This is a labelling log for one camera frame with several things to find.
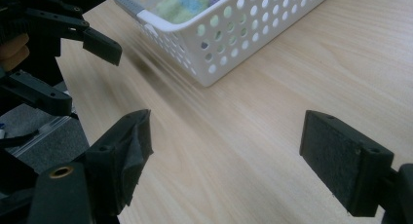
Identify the green fleece mitten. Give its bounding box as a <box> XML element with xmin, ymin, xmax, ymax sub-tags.
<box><xmin>155</xmin><ymin>0</ymin><xmax>223</xmax><ymax>25</ymax></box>

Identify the white perforated plastic basket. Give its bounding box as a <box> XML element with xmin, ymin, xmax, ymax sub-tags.
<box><xmin>111</xmin><ymin>0</ymin><xmax>339</xmax><ymax>88</ymax></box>

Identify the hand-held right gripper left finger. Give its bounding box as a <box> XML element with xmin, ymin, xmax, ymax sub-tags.
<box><xmin>84</xmin><ymin>108</ymin><xmax>154</xmax><ymax>217</ymax></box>

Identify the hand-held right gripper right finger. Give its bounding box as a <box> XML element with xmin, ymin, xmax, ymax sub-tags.
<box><xmin>299</xmin><ymin>109</ymin><xmax>394</xmax><ymax>218</ymax></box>

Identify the black cable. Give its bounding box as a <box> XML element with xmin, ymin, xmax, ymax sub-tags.
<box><xmin>0</xmin><ymin>129</ymin><xmax>42</xmax><ymax>149</ymax></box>

